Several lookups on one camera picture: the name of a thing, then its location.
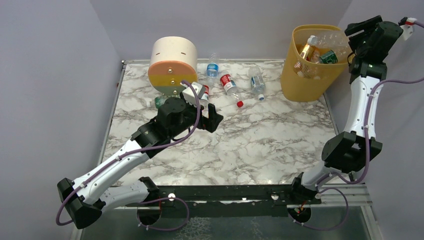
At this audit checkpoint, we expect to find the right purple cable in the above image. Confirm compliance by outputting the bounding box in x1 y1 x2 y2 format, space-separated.
287 19 424 232

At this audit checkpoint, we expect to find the clear bottle green label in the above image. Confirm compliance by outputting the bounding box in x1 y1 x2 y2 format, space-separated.
318 46 352 64

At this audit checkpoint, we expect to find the red label clear bottle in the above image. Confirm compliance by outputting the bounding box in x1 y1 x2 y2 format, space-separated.
219 70 244 108

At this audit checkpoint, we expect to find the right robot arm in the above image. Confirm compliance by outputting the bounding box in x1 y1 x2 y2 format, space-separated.
289 15 403 201

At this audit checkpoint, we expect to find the clear bottle blue white label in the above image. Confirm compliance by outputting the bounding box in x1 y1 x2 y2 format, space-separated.
248 66 266 101

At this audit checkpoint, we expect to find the red white label bottle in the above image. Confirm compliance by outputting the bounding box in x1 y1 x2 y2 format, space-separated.
199 85 210 109

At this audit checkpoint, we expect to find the blue label water bottle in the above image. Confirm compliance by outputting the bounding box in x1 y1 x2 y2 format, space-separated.
205 52 220 85

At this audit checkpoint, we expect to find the clear bottle red cap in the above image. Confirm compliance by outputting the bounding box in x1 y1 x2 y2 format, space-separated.
306 30 349 49

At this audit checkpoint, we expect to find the yellow mesh plastic bin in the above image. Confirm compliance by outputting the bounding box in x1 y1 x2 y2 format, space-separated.
280 24 347 102

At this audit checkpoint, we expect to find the orange label bottle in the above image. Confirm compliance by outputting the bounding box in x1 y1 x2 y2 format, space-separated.
309 49 321 64

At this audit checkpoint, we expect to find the green tinted plastic bottle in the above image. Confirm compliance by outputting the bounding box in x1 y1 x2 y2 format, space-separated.
146 95 169 109

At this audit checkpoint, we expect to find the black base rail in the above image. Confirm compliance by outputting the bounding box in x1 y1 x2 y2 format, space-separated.
112 184 303 219

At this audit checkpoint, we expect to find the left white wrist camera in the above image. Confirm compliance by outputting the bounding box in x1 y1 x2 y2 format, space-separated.
180 81 206 107

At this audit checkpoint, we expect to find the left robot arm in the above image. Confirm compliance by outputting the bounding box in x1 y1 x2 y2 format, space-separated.
56 97 224 229

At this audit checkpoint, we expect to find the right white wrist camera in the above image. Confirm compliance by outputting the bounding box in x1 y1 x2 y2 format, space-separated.
398 17 417 41

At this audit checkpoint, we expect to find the cream and orange cylinder box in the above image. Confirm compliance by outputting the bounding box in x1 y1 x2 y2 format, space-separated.
147 36 198 95

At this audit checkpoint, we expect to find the gold red label bottle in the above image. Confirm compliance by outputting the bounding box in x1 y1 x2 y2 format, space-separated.
299 43 315 61

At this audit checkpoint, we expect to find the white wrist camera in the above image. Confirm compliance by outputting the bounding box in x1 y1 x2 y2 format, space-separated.
398 17 417 41
180 81 206 107

